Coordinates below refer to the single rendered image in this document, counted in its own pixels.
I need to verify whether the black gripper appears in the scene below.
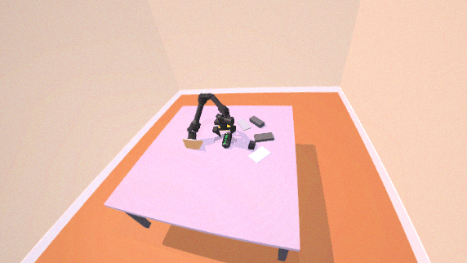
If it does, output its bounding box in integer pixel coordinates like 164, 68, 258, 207
212, 124, 236, 137

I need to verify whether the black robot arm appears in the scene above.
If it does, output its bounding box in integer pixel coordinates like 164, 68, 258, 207
186, 93, 234, 140

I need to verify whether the dark grey rounded unit with white label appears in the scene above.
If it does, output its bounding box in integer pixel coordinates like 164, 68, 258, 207
222, 132, 232, 149

